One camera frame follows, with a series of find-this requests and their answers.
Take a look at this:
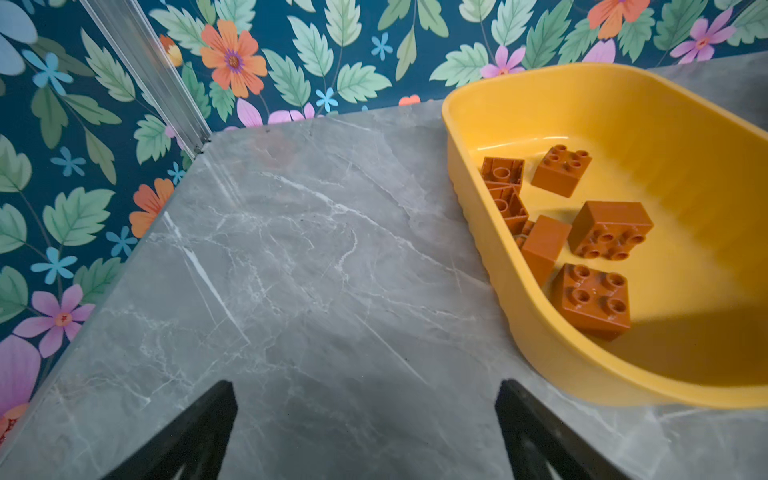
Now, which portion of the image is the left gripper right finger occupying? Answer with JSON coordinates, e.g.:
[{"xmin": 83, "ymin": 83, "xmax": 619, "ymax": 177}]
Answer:
[{"xmin": 495, "ymin": 379, "xmax": 628, "ymax": 479}]

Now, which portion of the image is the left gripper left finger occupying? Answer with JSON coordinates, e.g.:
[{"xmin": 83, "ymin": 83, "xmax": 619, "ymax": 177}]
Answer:
[{"xmin": 106, "ymin": 380, "xmax": 238, "ymax": 479}]

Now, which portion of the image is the orange small brick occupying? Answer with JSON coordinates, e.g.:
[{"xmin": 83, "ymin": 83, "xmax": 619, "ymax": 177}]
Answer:
[
  {"xmin": 480, "ymin": 157, "xmax": 525, "ymax": 192},
  {"xmin": 489, "ymin": 187, "xmax": 529, "ymax": 235}
]

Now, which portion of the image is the yellow bin back left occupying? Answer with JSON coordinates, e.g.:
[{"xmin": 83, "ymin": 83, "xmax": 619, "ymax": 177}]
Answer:
[{"xmin": 442, "ymin": 63, "xmax": 767, "ymax": 409}]

